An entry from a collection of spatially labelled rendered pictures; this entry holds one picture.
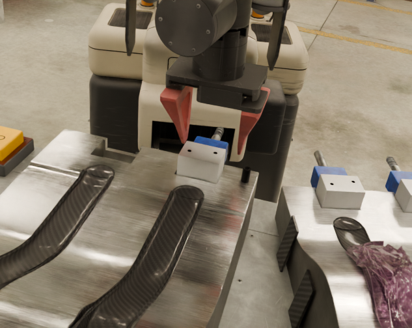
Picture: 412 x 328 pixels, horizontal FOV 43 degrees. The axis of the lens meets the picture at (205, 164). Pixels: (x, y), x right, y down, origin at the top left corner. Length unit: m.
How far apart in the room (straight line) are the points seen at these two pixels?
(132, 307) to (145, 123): 0.64
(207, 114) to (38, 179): 0.48
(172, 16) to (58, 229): 0.25
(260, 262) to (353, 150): 2.00
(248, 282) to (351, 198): 0.17
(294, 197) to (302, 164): 1.73
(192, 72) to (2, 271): 0.27
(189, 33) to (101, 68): 0.87
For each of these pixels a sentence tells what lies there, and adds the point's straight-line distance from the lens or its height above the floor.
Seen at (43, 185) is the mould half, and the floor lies 0.89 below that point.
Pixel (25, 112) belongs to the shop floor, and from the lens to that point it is 2.66.
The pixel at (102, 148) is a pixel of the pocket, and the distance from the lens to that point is 0.69.
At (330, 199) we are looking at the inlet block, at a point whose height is 0.87.
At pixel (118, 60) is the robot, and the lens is 1.31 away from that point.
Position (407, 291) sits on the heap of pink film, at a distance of 0.50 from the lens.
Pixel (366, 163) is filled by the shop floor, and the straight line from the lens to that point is 2.55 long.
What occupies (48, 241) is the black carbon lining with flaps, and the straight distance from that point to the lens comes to 0.55.
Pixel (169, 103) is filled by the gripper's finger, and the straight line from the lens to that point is 0.58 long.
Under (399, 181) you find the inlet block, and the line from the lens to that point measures 0.75.
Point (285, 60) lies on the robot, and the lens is 1.30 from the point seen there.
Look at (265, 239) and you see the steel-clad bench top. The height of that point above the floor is 0.80.
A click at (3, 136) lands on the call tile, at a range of 0.81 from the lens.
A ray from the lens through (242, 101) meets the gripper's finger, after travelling 0.57.
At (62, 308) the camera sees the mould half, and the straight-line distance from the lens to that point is 0.42.
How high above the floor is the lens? 1.24
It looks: 33 degrees down
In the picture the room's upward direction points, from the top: 7 degrees clockwise
